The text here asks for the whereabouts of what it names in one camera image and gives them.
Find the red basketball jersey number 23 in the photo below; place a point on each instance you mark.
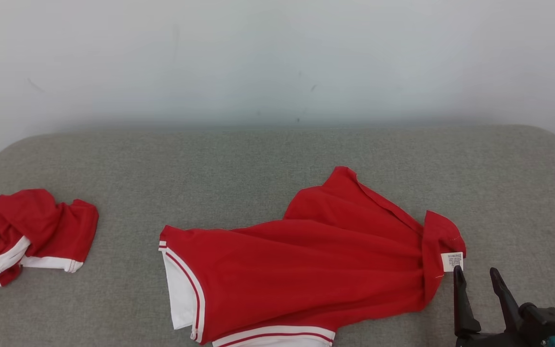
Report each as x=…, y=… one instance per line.
x=306, y=270

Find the red white-trimmed basketball shorts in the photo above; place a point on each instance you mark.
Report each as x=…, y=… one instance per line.
x=41, y=221

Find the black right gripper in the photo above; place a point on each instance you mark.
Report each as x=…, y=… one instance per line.
x=542, y=323

